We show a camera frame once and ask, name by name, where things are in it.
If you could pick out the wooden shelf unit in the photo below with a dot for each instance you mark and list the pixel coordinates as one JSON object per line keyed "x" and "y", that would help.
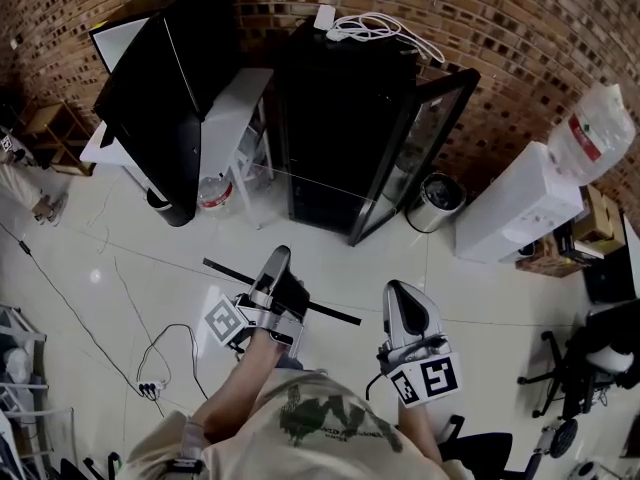
{"x": 55, "y": 133}

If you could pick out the black office chair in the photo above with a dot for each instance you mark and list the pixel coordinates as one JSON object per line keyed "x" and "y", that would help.
{"x": 580, "y": 373}

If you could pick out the round metal bin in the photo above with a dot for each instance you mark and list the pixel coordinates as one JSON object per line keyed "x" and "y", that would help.
{"x": 436, "y": 203}

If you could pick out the brown crate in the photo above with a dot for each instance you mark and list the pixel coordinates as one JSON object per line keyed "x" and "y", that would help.
{"x": 545, "y": 263}

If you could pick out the white table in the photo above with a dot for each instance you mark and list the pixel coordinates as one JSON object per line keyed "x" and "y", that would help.
{"x": 232, "y": 113}

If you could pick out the white power strip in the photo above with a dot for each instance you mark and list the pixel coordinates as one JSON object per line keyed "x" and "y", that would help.
{"x": 151, "y": 388}

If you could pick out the person's right forearm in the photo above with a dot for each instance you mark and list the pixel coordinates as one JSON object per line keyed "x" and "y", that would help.
{"x": 417, "y": 430}

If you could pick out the cardboard box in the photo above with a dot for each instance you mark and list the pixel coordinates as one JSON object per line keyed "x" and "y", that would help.
{"x": 597, "y": 218}

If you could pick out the white power adapter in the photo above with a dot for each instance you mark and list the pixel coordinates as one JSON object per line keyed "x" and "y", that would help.
{"x": 324, "y": 17}

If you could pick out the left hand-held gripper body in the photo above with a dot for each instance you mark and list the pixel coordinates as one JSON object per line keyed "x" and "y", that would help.
{"x": 280, "y": 329}

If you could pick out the large clear water jug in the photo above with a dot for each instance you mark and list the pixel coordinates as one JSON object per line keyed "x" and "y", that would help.
{"x": 595, "y": 133}

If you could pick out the person's left forearm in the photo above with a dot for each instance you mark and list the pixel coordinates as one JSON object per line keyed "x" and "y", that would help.
{"x": 235, "y": 383}

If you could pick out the person's beige t-shirt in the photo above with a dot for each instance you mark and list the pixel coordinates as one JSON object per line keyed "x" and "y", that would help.
{"x": 300, "y": 448}

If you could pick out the white metal rack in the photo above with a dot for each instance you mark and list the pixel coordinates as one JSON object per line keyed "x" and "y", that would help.
{"x": 22, "y": 398}

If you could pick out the tall black cabinet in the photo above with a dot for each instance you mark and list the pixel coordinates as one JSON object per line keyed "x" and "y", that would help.
{"x": 160, "y": 103}

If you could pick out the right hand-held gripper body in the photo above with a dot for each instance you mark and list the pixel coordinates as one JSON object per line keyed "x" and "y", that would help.
{"x": 430, "y": 373}

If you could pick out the black fridge with glass door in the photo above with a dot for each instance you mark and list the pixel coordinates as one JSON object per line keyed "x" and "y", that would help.
{"x": 340, "y": 118}

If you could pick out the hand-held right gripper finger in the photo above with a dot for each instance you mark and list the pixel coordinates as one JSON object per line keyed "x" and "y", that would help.
{"x": 420, "y": 318}
{"x": 391, "y": 313}

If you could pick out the white water dispenser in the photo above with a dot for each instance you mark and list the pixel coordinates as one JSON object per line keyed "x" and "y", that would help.
{"x": 520, "y": 203}

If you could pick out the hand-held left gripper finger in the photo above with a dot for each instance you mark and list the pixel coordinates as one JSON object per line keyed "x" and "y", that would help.
{"x": 295, "y": 298}
{"x": 272, "y": 273}

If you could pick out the black chair seat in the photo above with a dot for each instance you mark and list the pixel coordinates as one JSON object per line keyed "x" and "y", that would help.
{"x": 480, "y": 450}

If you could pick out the small clear water bottle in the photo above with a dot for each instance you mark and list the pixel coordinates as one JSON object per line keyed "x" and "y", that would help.
{"x": 216, "y": 193}

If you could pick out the black box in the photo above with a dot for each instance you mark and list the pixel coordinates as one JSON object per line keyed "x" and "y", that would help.
{"x": 612, "y": 278}

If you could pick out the small black fan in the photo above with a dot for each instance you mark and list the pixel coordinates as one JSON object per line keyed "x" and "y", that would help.
{"x": 562, "y": 438}

